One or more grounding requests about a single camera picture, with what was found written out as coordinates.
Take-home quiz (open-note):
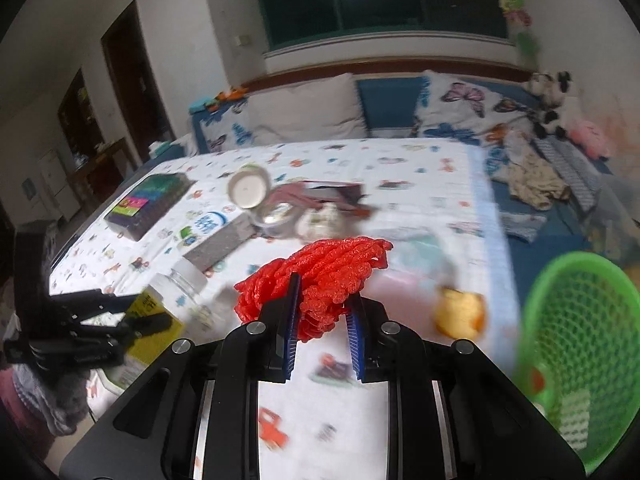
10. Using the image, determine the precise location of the dark window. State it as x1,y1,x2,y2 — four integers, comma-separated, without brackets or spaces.
252,0,511,53

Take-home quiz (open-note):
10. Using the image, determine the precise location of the clear plastic cup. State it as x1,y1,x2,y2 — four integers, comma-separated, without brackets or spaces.
252,202,301,238

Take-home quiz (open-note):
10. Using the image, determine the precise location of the black marker pen case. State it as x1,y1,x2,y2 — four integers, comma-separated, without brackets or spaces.
104,172,193,242

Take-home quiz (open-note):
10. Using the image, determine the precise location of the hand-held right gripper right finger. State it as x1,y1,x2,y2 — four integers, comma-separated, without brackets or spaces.
346,291,586,480

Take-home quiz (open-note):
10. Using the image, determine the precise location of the small butterfly print pillow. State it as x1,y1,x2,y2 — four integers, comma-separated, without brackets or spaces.
192,100,256,153

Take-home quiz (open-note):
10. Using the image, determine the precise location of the dark bookshelf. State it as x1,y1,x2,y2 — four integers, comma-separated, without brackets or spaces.
57,67,108,161

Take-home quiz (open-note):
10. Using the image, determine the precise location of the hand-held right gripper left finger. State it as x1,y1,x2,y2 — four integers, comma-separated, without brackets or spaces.
60,272,303,480

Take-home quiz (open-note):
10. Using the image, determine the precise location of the red knitted fabric bundle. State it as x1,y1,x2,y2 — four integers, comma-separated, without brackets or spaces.
234,237,394,343

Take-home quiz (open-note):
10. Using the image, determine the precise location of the beige patterned clothing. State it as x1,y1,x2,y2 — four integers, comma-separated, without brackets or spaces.
505,152,571,211

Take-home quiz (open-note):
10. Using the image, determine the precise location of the pink plush toy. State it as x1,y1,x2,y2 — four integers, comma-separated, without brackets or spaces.
567,120,613,160

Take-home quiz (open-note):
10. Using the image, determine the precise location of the white tissue box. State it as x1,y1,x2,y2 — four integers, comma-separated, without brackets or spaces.
182,207,258,277

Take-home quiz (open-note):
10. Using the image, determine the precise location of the yellow packet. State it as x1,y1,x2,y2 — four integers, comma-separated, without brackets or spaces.
102,292,187,391

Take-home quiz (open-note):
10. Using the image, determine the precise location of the hanging green toy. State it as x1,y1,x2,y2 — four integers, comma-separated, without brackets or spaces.
497,0,543,61

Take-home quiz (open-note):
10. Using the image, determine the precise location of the blue bed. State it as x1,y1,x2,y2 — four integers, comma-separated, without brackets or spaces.
145,72,640,281

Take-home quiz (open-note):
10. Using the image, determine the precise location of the striped grey sock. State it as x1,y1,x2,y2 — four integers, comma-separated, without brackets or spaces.
500,212,548,243

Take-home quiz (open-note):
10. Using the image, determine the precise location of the dark red wrapper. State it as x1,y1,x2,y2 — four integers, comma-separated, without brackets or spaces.
270,180,373,218

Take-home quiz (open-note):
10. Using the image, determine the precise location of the crumpled white paper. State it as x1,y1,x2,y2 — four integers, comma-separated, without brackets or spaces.
297,205,346,241

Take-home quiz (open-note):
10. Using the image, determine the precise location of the green plastic basket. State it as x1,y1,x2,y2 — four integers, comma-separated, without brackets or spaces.
515,252,640,476

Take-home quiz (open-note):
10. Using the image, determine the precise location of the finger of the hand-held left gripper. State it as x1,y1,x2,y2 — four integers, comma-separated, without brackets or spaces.
70,314,172,356
50,286,151,317

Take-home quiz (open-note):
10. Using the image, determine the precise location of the dark wooden door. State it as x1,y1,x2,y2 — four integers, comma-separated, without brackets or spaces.
100,0,176,161

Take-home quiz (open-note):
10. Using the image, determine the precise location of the wooden desk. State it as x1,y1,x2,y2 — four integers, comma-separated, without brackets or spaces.
67,137,136,201

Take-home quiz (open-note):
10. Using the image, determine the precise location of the orange toy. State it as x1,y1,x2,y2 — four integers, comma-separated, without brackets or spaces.
207,87,251,111

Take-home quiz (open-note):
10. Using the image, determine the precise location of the pale green paper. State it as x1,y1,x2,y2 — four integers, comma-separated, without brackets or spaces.
385,227,451,281

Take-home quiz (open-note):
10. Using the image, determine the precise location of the clear plastic bottle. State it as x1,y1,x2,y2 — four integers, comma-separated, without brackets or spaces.
145,261,208,331

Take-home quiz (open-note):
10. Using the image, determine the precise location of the white cabinet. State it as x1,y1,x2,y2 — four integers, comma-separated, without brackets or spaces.
37,150,81,221

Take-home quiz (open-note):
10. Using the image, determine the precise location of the large butterfly print pillow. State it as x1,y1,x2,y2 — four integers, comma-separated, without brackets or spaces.
415,70,541,148

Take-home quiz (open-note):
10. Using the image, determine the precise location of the grey patterned cloth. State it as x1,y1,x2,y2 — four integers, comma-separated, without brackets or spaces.
537,137,608,201

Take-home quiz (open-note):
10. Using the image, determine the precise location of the beige pillow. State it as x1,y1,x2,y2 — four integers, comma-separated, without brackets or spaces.
247,72,368,146

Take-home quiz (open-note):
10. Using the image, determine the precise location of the white paper cup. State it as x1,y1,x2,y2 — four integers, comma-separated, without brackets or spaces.
227,162,273,209

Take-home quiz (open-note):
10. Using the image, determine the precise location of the printed white blanket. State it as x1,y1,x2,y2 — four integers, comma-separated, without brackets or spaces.
47,139,523,480

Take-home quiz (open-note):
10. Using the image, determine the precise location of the black and white plush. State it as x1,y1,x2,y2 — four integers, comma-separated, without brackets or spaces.
527,71,576,141

